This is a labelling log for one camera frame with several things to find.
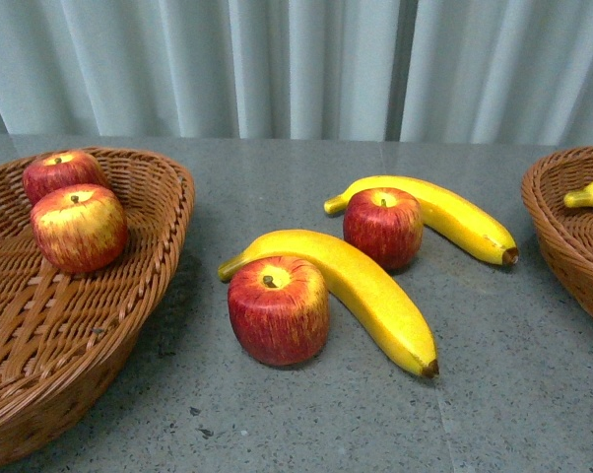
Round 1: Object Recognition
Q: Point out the large red apple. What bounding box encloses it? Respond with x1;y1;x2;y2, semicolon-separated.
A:
228;256;330;367

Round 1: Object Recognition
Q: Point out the dark red apple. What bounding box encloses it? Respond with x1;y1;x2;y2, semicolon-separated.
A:
343;187;424;271

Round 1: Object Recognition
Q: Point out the near yellow banana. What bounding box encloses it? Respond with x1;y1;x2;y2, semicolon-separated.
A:
218;229;439;378

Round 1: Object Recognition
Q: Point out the far yellow banana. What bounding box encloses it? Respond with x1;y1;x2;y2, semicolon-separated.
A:
323;175;519;266

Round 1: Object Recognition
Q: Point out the red-yellow apple in basket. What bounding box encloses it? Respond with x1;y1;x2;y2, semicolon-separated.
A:
30;184;129;274

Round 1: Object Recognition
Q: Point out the white pleated curtain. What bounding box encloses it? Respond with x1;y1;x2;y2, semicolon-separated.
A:
0;1;593;145

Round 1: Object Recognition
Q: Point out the red apple at basket rear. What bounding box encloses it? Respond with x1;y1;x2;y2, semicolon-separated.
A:
22;149;110;205

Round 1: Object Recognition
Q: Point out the left brown wicker basket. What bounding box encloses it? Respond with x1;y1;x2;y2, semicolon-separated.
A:
0;147;195;467

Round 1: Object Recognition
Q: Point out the brown wicker basket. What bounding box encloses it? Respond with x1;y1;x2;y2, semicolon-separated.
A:
0;147;195;467
521;146;593;318

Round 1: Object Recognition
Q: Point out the right brown wicker basket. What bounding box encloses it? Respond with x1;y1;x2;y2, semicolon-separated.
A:
521;146;593;318

